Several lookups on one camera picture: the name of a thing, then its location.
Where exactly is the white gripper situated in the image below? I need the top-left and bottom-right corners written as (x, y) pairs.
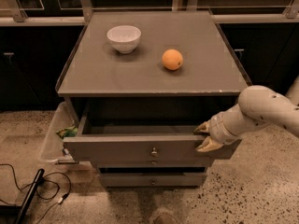
top-left (193, 112), bottom-right (239, 153)

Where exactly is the grey top drawer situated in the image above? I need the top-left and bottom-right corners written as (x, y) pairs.
top-left (64, 111), bottom-right (239, 164)

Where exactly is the grey drawer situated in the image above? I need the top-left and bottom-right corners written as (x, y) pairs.
top-left (92, 157), bottom-right (210, 168)
top-left (99, 173), bottom-right (206, 187)
top-left (64, 111), bottom-right (239, 164)

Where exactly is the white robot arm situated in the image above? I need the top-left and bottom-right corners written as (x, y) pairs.
top-left (194, 79), bottom-right (299, 152)

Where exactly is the grey drawer cabinet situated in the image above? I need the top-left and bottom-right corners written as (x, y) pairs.
top-left (57, 11), bottom-right (251, 174)

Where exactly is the grey bottom drawer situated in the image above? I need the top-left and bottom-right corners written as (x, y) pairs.
top-left (99, 173), bottom-right (206, 187)

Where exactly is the grey middle drawer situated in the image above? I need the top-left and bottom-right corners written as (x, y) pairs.
top-left (92, 157), bottom-right (210, 168)

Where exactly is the orange fruit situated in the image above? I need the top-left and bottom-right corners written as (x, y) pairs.
top-left (162, 49), bottom-right (183, 71)

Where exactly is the white ceramic bowl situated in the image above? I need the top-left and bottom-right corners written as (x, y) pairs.
top-left (107, 25), bottom-right (142, 54)

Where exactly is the green snack bag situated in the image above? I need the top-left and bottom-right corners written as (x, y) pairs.
top-left (56, 126), bottom-right (78, 139)

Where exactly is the clear plastic bin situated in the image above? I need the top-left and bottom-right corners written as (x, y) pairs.
top-left (38, 102), bottom-right (92, 172)

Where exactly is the black flat bar device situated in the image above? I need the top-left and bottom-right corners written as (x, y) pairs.
top-left (13, 169), bottom-right (45, 224)

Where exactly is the metal railing frame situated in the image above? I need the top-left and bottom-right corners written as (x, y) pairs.
top-left (0, 0), bottom-right (299, 23)

